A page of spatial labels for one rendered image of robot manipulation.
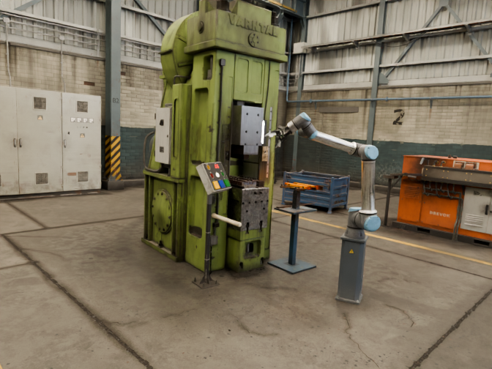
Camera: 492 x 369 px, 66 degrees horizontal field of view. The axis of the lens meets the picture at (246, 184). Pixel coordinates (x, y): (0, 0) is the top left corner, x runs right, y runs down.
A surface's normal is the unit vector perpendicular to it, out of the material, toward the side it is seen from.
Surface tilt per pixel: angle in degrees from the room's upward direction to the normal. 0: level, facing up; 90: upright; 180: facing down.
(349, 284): 90
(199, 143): 89
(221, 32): 90
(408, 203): 90
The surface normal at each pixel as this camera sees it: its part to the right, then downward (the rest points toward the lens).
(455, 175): -0.71, 0.06
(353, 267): -0.43, 0.10
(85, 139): 0.71, 0.13
